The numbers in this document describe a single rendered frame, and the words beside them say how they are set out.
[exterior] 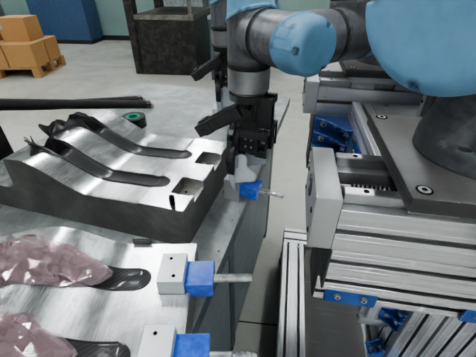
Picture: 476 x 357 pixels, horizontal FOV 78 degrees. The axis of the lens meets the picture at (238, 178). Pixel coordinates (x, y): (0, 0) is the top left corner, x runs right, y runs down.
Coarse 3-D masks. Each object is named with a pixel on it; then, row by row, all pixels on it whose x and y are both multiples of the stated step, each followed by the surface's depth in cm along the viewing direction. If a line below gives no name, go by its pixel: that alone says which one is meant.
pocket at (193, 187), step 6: (180, 180) 57; (186, 180) 58; (192, 180) 58; (198, 180) 57; (180, 186) 58; (186, 186) 59; (192, 186) 59; (198, 186) 58; (174, 192) 56; (180, 192) 58; (186, 192) 59; (192, 192) 58; (198, 192) 56
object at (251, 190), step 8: (224, 184) 64; (240, 184) 64; (248, 184) 64; (256, 184) 64; (224, 192) 66; (232, 192) 65; (240, 192) 64; (248, 192) 63; (256, 192) 63; (264, 192) 64; (272, 192) 64
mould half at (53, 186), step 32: (64, 128) 66; (128, 128) 73; (32, 160) 55; (64, 160) 58; (96, 160) 62; (128, 160) 65; (160, 160) 64; (192, 160) 63; (224, 160) 68; (0, 192) 62; (32, 192) 59; (64, 192) 56; (96, 192) 55; (128, 192) 55; (160, 192) 54; (96, 224) 59; (128, 224) 56; (160, 224) 53; (192, 224) 55
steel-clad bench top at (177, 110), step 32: (160, 96) 123; (192, 96) 123; (160, 128) 97; (192, 128) 97; (224, 128) 97; (0, 160) 81; (0, 224) 60; (32, 224) 60; (64, 224) 60; (224, 224) 60
